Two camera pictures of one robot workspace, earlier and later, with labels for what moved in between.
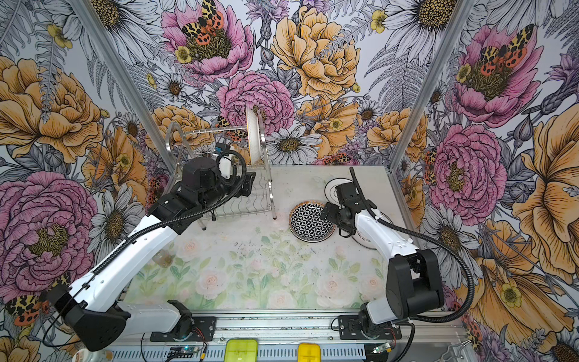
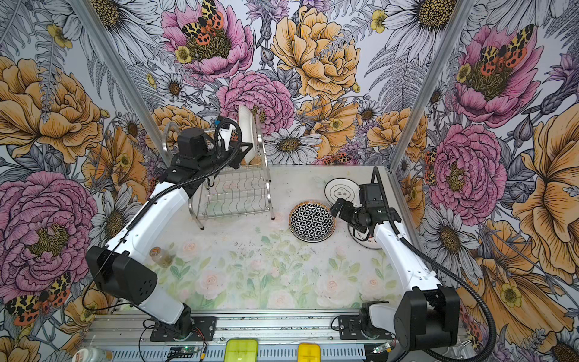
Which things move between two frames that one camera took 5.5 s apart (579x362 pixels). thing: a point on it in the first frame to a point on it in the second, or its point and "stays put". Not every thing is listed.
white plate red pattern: [362, 238] stays put
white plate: [305, 223] stays put
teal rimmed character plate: [330, 191] stays put
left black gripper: [246, 191] to [237, 157]
